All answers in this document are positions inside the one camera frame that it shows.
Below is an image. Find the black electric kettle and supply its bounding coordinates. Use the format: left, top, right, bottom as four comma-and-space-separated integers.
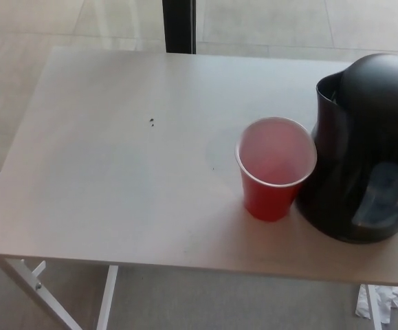
294, 53, 398, 245

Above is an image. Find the red plastic cup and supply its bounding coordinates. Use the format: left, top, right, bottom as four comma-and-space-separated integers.
234, 116, 318, 222

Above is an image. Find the white straight table leg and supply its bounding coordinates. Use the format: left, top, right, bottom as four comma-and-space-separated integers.
97, 265, 119, 330
365, 284, 384, 330

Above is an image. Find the white short table brace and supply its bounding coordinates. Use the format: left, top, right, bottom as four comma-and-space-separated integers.
30, 261, 47, 278

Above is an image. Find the white diagonal table leg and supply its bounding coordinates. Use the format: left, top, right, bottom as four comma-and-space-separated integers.
0, 257, 78, 330

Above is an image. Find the crumpled white paper scrap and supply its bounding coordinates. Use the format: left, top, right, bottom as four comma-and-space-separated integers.
355, 284, 398, 330

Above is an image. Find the black vertical window post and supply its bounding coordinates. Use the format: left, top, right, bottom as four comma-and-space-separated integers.
162, 0, 197, 55

